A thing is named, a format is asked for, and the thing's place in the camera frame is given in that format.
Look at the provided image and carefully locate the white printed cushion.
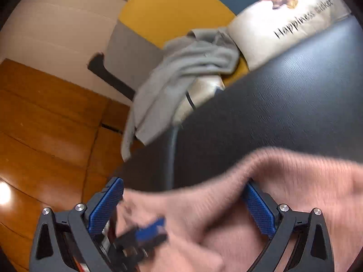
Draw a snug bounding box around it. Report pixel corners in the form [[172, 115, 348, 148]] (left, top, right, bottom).
[[172, 0, 353, 127]]

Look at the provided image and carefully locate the grey sweatshirt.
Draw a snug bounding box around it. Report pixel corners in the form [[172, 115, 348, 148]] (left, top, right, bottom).
[[121, 28, 240, 161]]

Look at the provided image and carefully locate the grey yellow blue sofa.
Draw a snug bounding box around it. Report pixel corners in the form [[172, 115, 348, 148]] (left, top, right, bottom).
[[88, 0, 258, 100]]

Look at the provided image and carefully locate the pink knit sweater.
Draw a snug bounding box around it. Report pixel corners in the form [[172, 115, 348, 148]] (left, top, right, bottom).
[[116, 147, 362, 271]]

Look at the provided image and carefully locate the wooden wardrobe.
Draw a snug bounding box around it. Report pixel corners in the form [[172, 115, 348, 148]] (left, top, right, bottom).
[[1, 59, 129, 271]]

